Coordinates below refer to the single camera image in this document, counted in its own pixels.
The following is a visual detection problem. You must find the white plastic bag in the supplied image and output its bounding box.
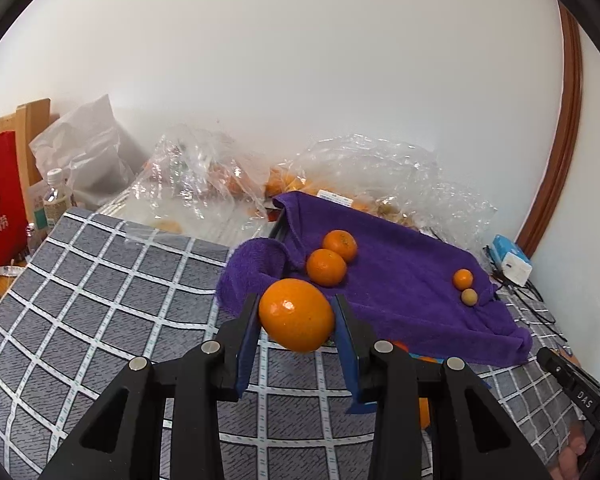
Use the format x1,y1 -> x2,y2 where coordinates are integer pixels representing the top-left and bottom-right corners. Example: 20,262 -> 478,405
28,94 -> 148,208

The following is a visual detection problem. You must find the bagged orange pile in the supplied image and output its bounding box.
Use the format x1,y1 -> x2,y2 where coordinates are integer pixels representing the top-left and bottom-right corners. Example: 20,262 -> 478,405
207,162 -> 311,206

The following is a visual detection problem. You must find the small clear plastic bag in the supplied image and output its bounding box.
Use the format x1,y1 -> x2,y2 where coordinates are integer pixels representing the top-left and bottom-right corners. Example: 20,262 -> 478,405
130,122 -> 276,221

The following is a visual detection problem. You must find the black cable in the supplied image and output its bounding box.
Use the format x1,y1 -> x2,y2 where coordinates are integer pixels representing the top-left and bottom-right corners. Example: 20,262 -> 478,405
481,244 -> 511,286
522,280 -> 571,346

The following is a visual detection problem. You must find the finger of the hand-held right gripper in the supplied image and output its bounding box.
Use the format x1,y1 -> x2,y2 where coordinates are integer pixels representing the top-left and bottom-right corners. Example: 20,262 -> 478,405
536,346 -> 578,391

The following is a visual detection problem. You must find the red paper bag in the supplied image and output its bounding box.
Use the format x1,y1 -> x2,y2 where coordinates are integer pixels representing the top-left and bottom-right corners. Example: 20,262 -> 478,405
0,96 -> 29,291

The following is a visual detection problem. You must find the blue and white tissue pack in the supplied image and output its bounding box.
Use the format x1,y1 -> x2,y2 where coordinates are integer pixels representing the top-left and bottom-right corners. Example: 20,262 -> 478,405
490,234 -> 533,287

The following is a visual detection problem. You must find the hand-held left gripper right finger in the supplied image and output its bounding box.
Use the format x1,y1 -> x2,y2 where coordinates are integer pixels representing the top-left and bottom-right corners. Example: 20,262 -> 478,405
332,295 -> 551,480

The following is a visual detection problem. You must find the purple towel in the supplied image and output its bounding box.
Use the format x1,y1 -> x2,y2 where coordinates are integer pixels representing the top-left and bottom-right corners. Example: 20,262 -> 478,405
215,191 -> 533,367

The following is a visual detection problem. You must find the large clear plastic bag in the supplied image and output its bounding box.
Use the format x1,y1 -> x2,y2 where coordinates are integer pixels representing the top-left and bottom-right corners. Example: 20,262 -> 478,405
267,132 -> 498,256

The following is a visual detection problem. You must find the wooden board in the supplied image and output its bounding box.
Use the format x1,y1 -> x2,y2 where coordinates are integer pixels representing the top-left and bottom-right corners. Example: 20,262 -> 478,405
16,98 -> 53,188

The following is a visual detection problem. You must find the clear plastic bottle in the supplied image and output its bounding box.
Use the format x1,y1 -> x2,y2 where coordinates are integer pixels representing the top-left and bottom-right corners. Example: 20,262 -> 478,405
42,167 -> 76,231

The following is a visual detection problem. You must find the brown wooden door frame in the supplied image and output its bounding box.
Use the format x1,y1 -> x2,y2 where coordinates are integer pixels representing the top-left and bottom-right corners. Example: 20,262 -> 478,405
517,0 -> 583,258

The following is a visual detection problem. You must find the person's right hand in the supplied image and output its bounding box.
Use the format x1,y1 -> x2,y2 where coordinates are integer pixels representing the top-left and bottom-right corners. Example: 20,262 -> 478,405
550,417 -> 590,480

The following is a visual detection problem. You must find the grey checked blanket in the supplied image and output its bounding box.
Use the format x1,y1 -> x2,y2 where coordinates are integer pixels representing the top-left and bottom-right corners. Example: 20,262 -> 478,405
0,207 -> 600,480

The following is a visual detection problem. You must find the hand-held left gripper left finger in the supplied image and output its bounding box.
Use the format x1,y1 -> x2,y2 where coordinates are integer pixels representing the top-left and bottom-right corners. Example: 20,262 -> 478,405
39,294 -> 261,480

